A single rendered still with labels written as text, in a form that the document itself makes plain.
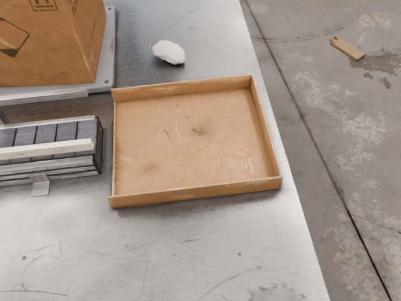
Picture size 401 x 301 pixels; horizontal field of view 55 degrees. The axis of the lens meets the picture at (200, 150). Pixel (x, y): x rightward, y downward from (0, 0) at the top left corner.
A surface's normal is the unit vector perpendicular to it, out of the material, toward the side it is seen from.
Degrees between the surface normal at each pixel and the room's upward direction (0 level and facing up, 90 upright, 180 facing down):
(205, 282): 0
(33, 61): 90
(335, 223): 0
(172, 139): 0
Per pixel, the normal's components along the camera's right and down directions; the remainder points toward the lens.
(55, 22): 0.03, 0.80
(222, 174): -0.04, -0.59
